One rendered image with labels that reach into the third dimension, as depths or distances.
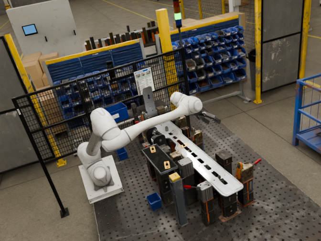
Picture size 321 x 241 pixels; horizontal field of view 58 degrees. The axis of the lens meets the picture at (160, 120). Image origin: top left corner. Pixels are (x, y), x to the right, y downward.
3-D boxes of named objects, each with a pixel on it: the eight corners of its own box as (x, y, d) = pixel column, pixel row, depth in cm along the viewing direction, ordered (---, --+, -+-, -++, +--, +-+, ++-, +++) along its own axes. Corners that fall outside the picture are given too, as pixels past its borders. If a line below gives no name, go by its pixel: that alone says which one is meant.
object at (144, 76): (155, 91, 341) (151, 65, 326) (138, 96, 334) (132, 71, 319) (155, 90, 342) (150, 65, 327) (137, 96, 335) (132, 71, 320)
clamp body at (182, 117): (192, 145, 310) (188, 116, 294) (182, 148, 307) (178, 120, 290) (187, 141, 318) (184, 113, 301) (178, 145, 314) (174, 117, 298)
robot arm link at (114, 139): (131, 139, 192) (120, 123, 195) (107, 154, 187) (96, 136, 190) (131, 144, 204) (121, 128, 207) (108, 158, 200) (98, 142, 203)
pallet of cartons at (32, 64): (71, 105, 643) (56, 60, 593) (35, 115, 630) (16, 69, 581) (71, 87, 747) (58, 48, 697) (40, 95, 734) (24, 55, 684)
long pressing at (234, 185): (249, 185, 204) (249, 184, 203) (222, 199, 197) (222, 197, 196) (163, 115, 317) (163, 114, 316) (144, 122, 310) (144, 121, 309)
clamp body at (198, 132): (208, 161, 281) (205, 131, 264) (197, 166, 277) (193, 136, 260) (202, 157, 288) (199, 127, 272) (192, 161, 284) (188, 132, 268)
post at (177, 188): (189, 223, 219) (182, 179, 198) (180, 228, 217) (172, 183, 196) (184, 217, 226) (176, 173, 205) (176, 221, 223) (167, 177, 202)
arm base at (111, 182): (96, 195, 255) (95, 195, 249) (89, 171, 261) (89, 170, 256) (116, 189, 259) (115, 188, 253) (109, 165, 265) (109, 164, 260)
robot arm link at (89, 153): (85, 172, 250) (72, 152, 255) (101, 164, 259) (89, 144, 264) (102, 134, 189) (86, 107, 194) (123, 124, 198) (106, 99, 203)
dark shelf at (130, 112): (168, 106, 330) (168, 104, 329) (92, 134, 303) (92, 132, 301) (160, 101, 349) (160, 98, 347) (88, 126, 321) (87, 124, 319)
